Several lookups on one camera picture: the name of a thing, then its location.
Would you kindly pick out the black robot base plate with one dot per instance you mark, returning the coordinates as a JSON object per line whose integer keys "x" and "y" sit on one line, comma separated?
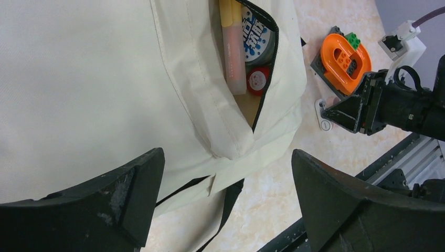
{"x": 415, "y": 159}

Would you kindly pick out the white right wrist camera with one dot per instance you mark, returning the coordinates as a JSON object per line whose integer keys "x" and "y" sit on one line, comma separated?
{"x": 403, "y": 47}

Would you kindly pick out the cream canvas backpack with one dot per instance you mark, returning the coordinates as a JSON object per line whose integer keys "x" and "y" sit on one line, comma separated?
{"x": 88, "y": 86}

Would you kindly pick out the orange pink highlighter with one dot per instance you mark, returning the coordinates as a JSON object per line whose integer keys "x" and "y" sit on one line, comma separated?
{"x": 234, "y": 56}

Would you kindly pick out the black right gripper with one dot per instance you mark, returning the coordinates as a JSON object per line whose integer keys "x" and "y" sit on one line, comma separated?
{"x": 402, "y": 103}

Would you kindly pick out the orange curved toy track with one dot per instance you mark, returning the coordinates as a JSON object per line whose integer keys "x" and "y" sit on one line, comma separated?
{"x": 337, "y": 54}

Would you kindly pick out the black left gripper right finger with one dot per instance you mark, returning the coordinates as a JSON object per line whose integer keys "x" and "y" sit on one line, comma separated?
{"x": 343, "y": 213}

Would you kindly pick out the red black glue bottle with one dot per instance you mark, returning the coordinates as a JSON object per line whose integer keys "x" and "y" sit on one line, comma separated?
{"x": 257, "y": 79}

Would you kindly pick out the green toy brick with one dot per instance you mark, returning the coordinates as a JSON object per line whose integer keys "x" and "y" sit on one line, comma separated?
{"x": 353, "y": 40}

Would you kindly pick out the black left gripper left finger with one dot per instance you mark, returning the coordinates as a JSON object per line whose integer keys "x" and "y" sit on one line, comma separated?
{"x": 111, "y": 212}

